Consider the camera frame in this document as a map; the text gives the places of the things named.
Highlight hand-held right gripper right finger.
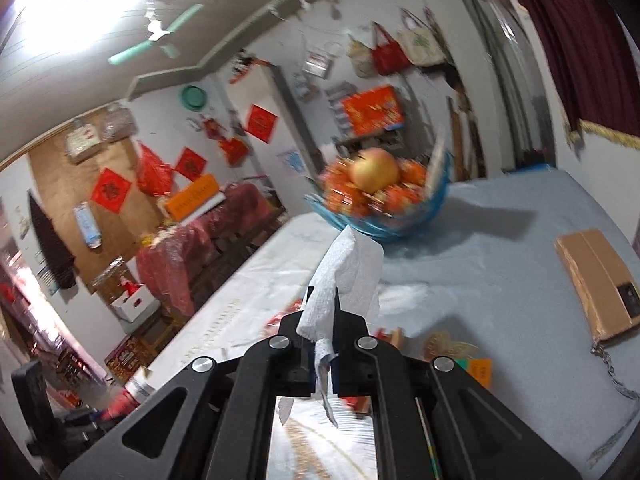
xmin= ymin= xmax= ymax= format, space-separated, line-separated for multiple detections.
xmin=329 ymin=287 xmax=583 ymax=480

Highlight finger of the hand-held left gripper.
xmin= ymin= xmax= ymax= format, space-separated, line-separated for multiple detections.
xmin=10 ymin=359 xmax=68 ymax=476

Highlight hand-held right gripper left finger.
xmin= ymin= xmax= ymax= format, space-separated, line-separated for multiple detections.
xmin=60 ymin=310 xmax=318 ymax=480

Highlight white paper towel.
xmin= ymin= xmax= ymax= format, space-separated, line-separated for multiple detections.
xmin=277 ymin=230 xmax=386 ymax=428

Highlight orange packet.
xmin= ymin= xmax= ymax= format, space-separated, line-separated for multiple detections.
xmin=467 ymin=357 xmax=493 ymax=388

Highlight red white wrapper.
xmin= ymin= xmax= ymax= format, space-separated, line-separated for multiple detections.
xmin=262 ymin=302 xmax=303 ymax=336

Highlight white marbled tablecloth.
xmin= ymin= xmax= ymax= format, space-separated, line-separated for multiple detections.
xmin=145 ymin=212 xmax=376 ymax=480

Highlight red printed carton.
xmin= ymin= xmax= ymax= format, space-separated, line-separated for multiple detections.
xmin=104 ymin=334 xmax=151 ymax=381

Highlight blue glass fruit bowl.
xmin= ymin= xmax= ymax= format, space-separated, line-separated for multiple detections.
xmin=305 ymin=132 xmax=453 ymax=243

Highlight white cardboard box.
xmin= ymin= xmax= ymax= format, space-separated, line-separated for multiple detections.
xmin=111 ymin=282 xmax=161 ymax=323

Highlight red plastic table cover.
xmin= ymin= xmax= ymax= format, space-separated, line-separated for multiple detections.
xmin=136 ymin=182 xmax=281 ymax=316

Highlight grey blue tablecloth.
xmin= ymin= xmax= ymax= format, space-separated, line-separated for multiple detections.
xmin=280 ymin=167 xmax=640 ymax=480

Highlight long orange box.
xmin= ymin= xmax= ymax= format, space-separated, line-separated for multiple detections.
xmin=165 ymin=174 xmax=223 ymax=221

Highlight yellow red apple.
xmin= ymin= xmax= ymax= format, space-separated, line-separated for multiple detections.
xmin=349 ymin=147 xmax=401 ymax=193

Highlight pile of wrapped oranges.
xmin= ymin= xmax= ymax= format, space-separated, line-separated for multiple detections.
xmin=317 ymin=155 xmax=433 ymax=218

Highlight blue face mask pack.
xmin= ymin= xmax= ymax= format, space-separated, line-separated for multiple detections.
xmin=74 ymin=201 xmax=103 ymax=250

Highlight blue white paper poster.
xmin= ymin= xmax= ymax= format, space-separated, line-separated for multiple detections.
xmin=277 ymin=147 xmax=306 ymax=176

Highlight red plastic bag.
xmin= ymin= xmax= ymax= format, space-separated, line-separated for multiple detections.
xmin=136 ymin=142 xmax=176 ymax=197
xmin=218 ymin=137 xmax=250 ymax=166

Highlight red diamond paper poster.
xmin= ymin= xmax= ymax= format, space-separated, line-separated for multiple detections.
xmin=173 ymin=147 xmax=203 ymax=181
xmin=247 ymin=105 xmax=278 ymax=143
xmin=91 ymin=167 xmax=133 ymax=213

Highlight white refrigerator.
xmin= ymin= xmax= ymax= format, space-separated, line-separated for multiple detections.
xmin=215 ymin=67 xmax=321 ymax=221

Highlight red flowered gift box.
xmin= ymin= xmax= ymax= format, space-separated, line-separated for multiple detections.
xmin=340 ymin=85 xmax=406 ymax=137

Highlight phone in brown case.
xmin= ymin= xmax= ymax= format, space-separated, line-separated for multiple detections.
xmin=554 ymin=229 xmax=640 ymax=343

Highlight white woven handbag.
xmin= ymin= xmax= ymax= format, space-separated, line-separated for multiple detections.
xmin=65 ymin=117 xmax=101 ymax=163

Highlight green round basin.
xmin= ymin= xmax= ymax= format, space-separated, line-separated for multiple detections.
xmin=180 ymin=84 xmax=207 ymax=112

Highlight plastic wrapped handbag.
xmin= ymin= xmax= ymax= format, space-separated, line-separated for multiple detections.
xmin=102 ymin=102 xmax=138 ymax=141

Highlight clear plastic bag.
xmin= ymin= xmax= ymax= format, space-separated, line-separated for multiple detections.
xmin=304 ymin=42 xmax=335 ymax=80

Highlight beige woven bag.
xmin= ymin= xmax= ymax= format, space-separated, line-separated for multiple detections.
xmin=346 ymin=35 xmax=376 ymax=78

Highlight red tote bag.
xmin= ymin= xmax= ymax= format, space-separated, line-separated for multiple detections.
xmin=371 ymin=22 xmax=413 ymax=76

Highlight metal framed glass door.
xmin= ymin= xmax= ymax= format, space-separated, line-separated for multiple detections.
xmin=470 ymin=0 xmax=556 ymax=176

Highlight white tote bag green print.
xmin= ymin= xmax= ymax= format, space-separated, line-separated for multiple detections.
xmin=397 ymin=7 xmax=446 ymax=66

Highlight green ceiling fan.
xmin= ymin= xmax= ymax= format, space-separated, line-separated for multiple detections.
xmin=109 ymin=2 xmax=206 ymax=67

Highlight maroon curtain gold fringe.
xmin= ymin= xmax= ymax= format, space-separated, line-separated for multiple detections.
xmin=495 ymin=0 xmax=640 ymax=148

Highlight brown wooden wall board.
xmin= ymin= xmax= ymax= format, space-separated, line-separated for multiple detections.
xmin=27 ymin=125 xmax=166 ymax=293

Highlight grey phone strap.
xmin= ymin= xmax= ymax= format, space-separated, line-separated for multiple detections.
xmin=590 ymin=340 xmax=640 ymax=466

